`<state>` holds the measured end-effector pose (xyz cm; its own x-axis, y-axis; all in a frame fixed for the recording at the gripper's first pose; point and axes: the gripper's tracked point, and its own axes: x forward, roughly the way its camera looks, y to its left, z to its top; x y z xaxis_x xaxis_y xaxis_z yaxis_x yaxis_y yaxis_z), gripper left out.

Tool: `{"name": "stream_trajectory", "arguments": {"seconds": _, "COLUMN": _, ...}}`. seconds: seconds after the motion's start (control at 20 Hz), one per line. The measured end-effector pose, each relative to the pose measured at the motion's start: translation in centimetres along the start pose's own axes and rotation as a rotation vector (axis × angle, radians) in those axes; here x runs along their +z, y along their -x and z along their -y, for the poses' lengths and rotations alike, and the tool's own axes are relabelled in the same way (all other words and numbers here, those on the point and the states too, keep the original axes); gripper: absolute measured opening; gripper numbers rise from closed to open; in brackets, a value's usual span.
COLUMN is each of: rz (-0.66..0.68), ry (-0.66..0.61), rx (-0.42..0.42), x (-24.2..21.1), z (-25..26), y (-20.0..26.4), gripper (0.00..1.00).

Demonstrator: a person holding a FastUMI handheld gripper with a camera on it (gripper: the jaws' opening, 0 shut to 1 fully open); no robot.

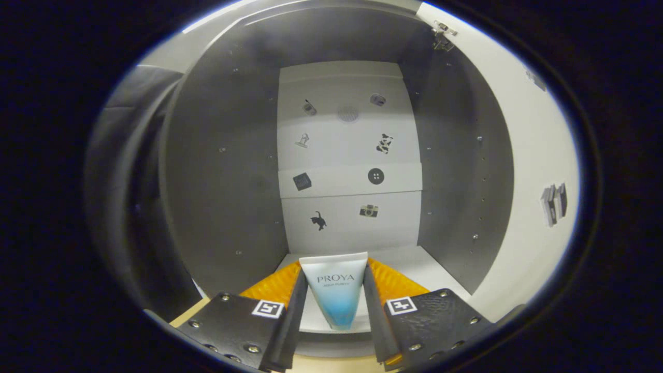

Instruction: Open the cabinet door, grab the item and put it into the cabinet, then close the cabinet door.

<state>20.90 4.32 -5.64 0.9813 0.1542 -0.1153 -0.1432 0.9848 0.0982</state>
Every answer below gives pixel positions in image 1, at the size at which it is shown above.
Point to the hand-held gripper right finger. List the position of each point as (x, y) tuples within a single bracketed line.
[(378, 326)]

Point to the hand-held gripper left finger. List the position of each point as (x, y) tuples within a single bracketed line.
[(292, 326)]

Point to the white blue cosmetic tube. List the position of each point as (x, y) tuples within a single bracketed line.
[(336, 295)]

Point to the dark grey cabinet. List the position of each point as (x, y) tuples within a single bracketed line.
[(222, 181)]

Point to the black backdrop cloth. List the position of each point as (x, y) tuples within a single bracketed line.
[(129, 207)]

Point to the metal door hinge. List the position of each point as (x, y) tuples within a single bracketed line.
[(443, 33)]

